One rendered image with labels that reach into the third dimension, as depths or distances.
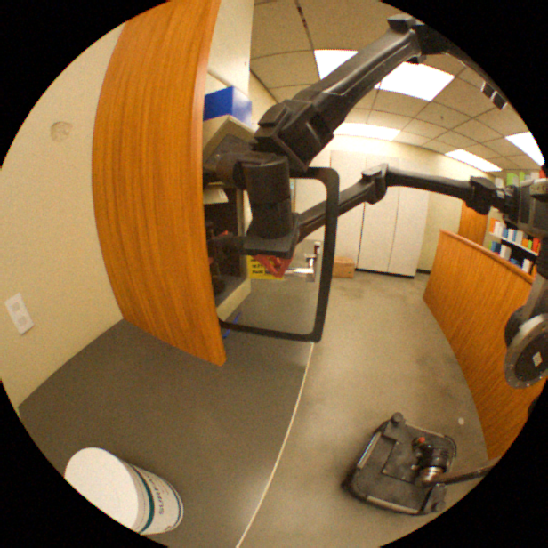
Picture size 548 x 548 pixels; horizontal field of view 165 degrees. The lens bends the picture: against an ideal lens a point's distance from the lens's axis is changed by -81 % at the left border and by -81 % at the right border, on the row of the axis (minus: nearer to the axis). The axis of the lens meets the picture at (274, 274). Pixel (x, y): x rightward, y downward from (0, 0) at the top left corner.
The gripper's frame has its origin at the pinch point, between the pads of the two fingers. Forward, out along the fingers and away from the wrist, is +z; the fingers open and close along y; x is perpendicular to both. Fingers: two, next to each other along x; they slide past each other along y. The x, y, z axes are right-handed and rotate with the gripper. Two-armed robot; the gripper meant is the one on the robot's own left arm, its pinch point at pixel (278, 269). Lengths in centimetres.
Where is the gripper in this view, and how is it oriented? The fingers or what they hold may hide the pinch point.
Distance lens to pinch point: 34.7
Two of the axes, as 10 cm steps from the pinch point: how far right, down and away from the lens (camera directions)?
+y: -2.4, 7.3, -6.4
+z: 1.1, 6.7, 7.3
